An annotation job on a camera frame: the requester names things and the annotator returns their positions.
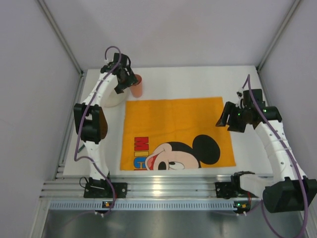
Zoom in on pink plastic cup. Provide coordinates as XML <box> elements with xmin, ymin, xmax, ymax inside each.
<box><xmin>130</xmin><ymin>74</ymin><xmax>143</xmax><ymax>98</ymax></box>

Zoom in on cream round plate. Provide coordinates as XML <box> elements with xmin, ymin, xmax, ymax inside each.
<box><xmin>100</xmin><ymin>89</ymin><xmax>129</xmax><ymax>108</ymax></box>

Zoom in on orange Mickey Mouse placemat cloth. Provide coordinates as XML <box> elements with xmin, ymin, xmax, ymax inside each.
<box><xmin>120</xmin><ymin>97</ymin><xmax>236</xmax><ymax>171</ymax></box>

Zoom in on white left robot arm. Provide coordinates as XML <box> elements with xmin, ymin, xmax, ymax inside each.
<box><xmin>73</xmin><ymin>52</ymin><xmax>138</xmax><ymax>180</ymax></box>

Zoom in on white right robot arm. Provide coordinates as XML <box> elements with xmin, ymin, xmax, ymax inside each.
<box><xmin>216</xmin><ymin>89</ymin><xmax>317</xmax><ymax>213</ymax></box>

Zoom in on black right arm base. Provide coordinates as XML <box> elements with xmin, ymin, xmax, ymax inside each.
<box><xmin>215</xmin><ymin>171</ymin><xmax>255</xmax><ymax>199</ymax></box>

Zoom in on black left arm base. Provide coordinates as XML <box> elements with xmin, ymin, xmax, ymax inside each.
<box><xmin>79</xmin><ymin>177</ymin><xmax>128</xmax><ymax>198</ymax></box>

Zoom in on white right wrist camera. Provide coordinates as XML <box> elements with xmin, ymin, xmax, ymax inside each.
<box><xmin>236</xmin><ymin>87</ymin><xmax>244</xmax><ymax>108</ymax></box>

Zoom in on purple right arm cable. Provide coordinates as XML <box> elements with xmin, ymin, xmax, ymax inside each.
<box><xmin>237</xmin><ymin>73</ymin><xmax>312</xmax><ymax>238</ymax></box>

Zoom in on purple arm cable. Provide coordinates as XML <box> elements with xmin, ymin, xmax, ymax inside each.
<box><xmin>73</xmin><ymin>46</ymin><xmax>122</xmax><ymax>216</ymax></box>
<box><xmin>237</xmin><ymin>73</ymin><xmax>312</xmax><ymax>238</ymax></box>

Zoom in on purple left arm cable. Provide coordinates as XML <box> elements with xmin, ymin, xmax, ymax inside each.
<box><xmin>73</xmin><ymin>46</ymin><xmax>122</xmax><ymax>216</ymax></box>

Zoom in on perforated grey cable duct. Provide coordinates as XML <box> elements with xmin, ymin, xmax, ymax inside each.
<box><xmin>50</xmin><ymin>199</ymin><xmax>250</xmax><ymax>212</ymax></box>

